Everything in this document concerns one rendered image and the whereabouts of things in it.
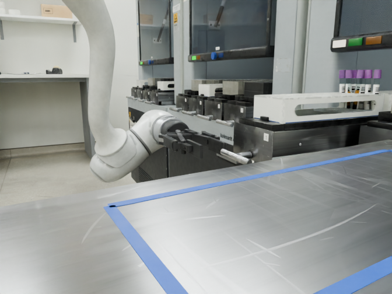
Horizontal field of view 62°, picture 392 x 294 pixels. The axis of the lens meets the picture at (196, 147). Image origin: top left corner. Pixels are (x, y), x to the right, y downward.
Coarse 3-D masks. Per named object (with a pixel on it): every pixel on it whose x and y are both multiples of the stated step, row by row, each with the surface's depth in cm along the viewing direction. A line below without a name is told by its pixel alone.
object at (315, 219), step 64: (128, 192) 25; (192, 192) 25; (256, 192) 25; (320, 192) 25; (384, 192) 25; (0, 256) 17; (64, 256) 17; (128, 256) 17; (192, 256) 17; (256, 256) 17; (320, 256) 17; (384, 256) 17
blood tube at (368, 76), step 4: (368, 72) 74; (368, 76) 74; (368, 80) 75; (368, 84) 75; (368, 88) 75; (368, 92) 75; (364, 104) 76; (368, 104) 76; (364, 108) 76; (368, 108) 76
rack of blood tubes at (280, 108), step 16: (256, 96) 69; (272, 96) 67; (288, 96) 66; (304, 96) 66; (320, 96) 66; (336, 96) 67; (352, 96) 69; (368, 96) 71; (256, 112) 69; (272, 112) 65; (288, 112) 62; (304, 112) 77; (320, 112) 79; (336, 112) 72; (352, 112) 71; (368, 112) 72
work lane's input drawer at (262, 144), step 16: (240, 128) 69; (256, 128) 64; (272, 128) 61; (288, 128) 62; (304, 128) 64; (320, 128) 64; (336, 128) 66; (352, 128) 68; (240, 144) 70; (256, 144) 64; (272, 144) 60; (288, 144) 62; (304, 144) 63; (320, 144) 65; (336, 144) 67; (352, 144) 69; (240, 160) 62; (256, 160) 65
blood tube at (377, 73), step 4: (376, 72) 73; (380, 72) 73; (376, 76) 73; (380, 76) 73; (376, 80) 73; (376, 84) 73; (376, 88) 73; (376, 92) 74; (372, 100) 74; (372, 104) 74; (372, 108) 74
